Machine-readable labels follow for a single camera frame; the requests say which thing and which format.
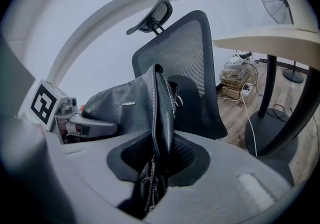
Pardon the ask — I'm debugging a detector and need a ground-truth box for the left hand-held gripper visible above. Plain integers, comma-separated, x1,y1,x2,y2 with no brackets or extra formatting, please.
29,80,118,144

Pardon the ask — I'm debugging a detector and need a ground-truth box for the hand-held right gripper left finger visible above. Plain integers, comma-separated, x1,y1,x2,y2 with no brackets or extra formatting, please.
41,129,158,224

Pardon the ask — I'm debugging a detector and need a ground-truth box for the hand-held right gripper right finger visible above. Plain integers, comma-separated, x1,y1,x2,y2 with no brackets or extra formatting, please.
149,131,296,224

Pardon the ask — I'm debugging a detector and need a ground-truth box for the black leather handbag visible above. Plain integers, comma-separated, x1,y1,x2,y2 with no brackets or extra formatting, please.
81,63,185,219

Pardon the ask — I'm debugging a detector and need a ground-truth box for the black mesh office chair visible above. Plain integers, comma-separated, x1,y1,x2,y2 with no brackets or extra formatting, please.
126,0,229,141

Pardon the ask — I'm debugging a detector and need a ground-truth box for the white power strip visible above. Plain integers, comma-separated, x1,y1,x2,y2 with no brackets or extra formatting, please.
240,83,253,96

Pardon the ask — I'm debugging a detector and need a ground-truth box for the stack of cardboard boxes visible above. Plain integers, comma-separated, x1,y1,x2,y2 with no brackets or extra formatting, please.
219,62,253,101

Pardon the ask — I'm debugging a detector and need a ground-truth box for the round beige table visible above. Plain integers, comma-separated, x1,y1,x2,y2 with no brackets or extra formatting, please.
212,24,320,159

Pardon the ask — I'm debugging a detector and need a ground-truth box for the white cable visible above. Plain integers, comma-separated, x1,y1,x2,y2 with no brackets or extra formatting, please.
239,87,259,156

